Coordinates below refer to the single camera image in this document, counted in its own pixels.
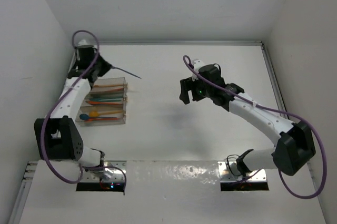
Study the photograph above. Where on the clear acrylic utensil organizer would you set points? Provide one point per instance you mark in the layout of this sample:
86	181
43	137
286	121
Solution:
85	108

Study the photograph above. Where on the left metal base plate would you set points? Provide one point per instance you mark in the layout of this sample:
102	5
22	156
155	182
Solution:
112	171

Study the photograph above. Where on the metal base plate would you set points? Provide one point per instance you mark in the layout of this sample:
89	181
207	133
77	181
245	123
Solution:
228	173
112	171

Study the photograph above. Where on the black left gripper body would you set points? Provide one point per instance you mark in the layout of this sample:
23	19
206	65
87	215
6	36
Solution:
101	65

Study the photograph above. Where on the orange plastic fork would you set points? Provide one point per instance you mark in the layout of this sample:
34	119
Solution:
113	90

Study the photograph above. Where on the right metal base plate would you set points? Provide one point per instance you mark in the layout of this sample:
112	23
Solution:
228	173

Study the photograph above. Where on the blue plastic spoon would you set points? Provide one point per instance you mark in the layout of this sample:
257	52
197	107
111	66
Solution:
86	117

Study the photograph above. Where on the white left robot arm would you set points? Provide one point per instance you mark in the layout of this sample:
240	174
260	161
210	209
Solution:
58	138

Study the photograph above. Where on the orange plastic spoon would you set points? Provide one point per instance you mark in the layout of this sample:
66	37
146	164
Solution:
101	119

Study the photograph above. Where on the orange plastic knife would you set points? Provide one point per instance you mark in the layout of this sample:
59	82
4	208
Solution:
104	104

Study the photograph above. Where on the yellow plastic spoon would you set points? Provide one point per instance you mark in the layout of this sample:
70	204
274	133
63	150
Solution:
98	114

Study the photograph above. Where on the blue plastic fork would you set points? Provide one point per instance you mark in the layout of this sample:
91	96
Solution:
125	71

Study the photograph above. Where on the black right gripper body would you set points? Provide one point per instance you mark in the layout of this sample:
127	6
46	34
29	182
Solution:
199	91

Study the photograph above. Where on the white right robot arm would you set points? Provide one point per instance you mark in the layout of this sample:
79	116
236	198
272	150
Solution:
293	144

